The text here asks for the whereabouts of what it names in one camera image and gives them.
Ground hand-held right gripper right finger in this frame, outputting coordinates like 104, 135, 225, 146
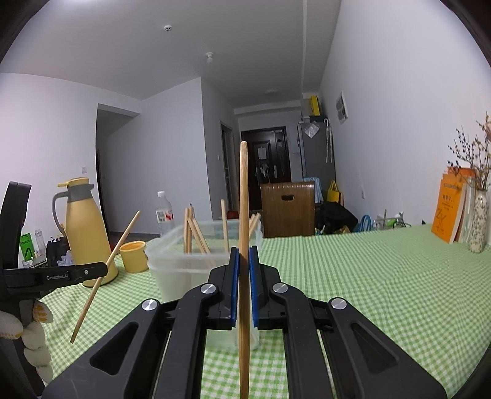
249, 246, 447, 399

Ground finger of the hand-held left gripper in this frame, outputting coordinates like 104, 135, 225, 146
71, 261, 109, 286

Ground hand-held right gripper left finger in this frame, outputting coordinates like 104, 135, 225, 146
42, 246, 240, 399

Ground clear plastic container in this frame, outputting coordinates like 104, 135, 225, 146
145, 219, 264, 351

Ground person's left hand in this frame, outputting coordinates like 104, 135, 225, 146
0, 299, 53, 381

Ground green bag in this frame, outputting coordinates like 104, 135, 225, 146
19, 232, 36, 265

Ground yellow thermos jug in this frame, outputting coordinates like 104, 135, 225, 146
52, 177, 119, 288

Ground yellow cup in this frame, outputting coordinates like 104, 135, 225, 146
119, 240, 149, 273

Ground wooden chair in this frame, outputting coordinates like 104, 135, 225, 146
260, 181, 316, 239

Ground clear water bottle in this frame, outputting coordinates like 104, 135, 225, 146
155, 190, 176, 237

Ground black bag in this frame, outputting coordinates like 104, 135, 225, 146
316, 201, 360, 233

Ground blue cloth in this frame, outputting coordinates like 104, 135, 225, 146
304, 177, 321, 204

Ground green checked tablecloth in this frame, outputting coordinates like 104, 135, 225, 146
38, 223, 491, 399

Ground dark entrance door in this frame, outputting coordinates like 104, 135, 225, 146
240, 127, 291, 212

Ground grey cabinet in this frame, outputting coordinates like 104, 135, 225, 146
297, 118, 337, 193

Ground white umbrella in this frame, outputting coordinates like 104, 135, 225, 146
324, 118, 334, 164

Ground orange book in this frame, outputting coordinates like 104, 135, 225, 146
430, 172, 467, 245

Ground white books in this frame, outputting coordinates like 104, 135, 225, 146
454, 184, 477, 243

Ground speckled vase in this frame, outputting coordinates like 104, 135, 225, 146
467, 189, 490, 254

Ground dried flower branches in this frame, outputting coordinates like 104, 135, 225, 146
447, 111, 491, 193

